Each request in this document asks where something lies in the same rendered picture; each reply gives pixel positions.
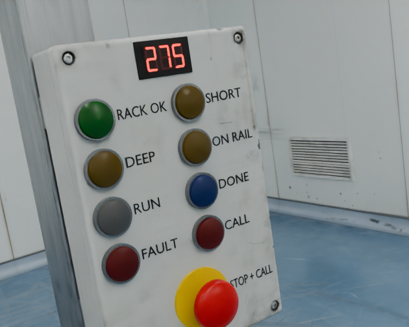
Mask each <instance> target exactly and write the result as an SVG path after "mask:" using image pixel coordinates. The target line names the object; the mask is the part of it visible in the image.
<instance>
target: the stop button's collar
mask: <svg viewBox="0 0 409 327"><path fill-rule="evenodd" d="M265 267H266V266H265ZM258 270H260V269H258ZM258 270H257V271H256V276H257V272H258ZM263 273H264V274H265V275H266V274H269V273H272V271H271V272H270V267H269V272H268V273H267V269H266V273H265V271H264V269H263V268H262V274H263ZM261 276H262V275H260V276H257V277H258V278H260V277H261ZM240 278H243V277H242V276H241V277H239V279H238V278H235V279H233V280H231V281H230V283H231V282H233V281H234V280H235V282H236V280H237V279H238V282H239V284H240V285H243V283H244V279H243V283H242V284H241V283H240ZM215 279H221V280H225V281H226V279H225V277H224V276H223V275H222V274H221V273H220V272H219V271H218V270H217V269H213V268H211V267H199V268H196V269H194V270H192V271H191V272H189V273H188V274H187V275H186V276H185V277H184V278H183V280H182V281H181V283H180V285H179V286H178V289H177V292H176V295H175V311H176V314H177V317H178V319H179V321H181V323H182V324H183V325H185V326H186V327H202V326H201V325H200V324H199V323H198V322H197V320H196V318H195V314H194V303H195V299H196V296H197V294H198V292H199V290H200V289H201V288H202V286H204V285H205V284H206V283H207V282H209V281H211V280H215ZM231 284H232V283H231ZM232 285H233V284H232ZM233 286H234V285H233ZM236 287H237V283H236Z"/></svg>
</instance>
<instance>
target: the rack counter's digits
mask: <svg viewBox="0 0 409 327"><path fill-rule="evenodd" d="M142 49H143V56H144V60H145V68H146V72H147V73H154V72H159V71H168V70H172V69H181V68H186V59H185V55H184V47H183V42H177V43H166V44H160V45H150V46H143V47H142Z"/></svg>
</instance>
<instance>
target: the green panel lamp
mask: <svg viewBox="0 0 409 327"><path fill-rule="evenodd" d="M78 123H79V127H80V129H81V131H82V132H83V134H85V135H86V136H88V137H89V138H92V139H100V138H103V137H105V136H106V135H107V134H108V133H109V132H110V131H111V129H112V127H113V124H114V117H113V114H112V111H111V109H109V107H108V106H107V105H106V104H105V103H102V102H100V101H91V102H88V103H86V104H85V105H84V106H83V107H82V108H81V110H80V112H79V116H78Z"/></svg>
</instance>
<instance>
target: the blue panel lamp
mask: <svg viewBox="0 0 409 327"><path fill-rule="evenodd" d="M189 192H190V198H191V201H192V202H193V203H194V204H195V205H196V206H198V207H200V208H204V207H207V206H209V205H211V203H213V202H214V200H215V199H216V196H217V184H216V182H215V180H214V179H213V178H212V177H211V176H209V175H199V176H197V177H195V178H194V180H193V181H192V183H191V185H190V191H189Z"/></svg>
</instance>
